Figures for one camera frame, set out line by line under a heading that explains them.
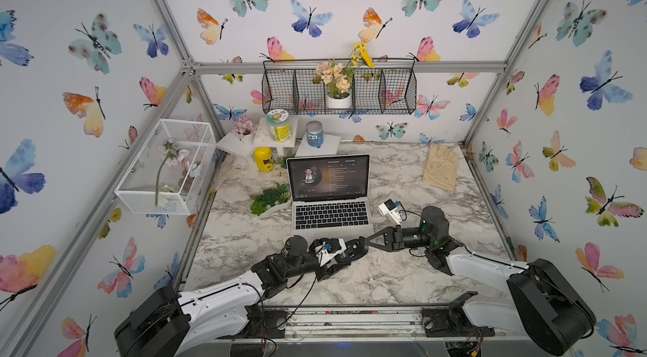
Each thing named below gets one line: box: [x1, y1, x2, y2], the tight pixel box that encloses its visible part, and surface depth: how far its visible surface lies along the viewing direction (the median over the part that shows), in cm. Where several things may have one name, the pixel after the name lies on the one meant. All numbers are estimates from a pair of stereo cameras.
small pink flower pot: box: [233, 115, 258, 144], surface depth 94 cm
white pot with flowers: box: [311, 42, 375, 110], surface depth 84 cm
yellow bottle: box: [253, 146, 274, 172], surface depth 105 cm
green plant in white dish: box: [249, 182, 292, 219], surface depth 96 cm
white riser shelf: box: [294, 133, 342, 158], surface depth 101 cm
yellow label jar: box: [266, 108, 293, 143], surface depth 88 cm
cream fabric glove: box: [422, 143, 460, 192], surface depth 113 cm
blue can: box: [305, 120, 325, 149], surface depth 97 cm
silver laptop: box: [286, 153, 375, 240], surface depth 97 cm
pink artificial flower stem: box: [154, 138, 192, 207], surface depth 76 cm
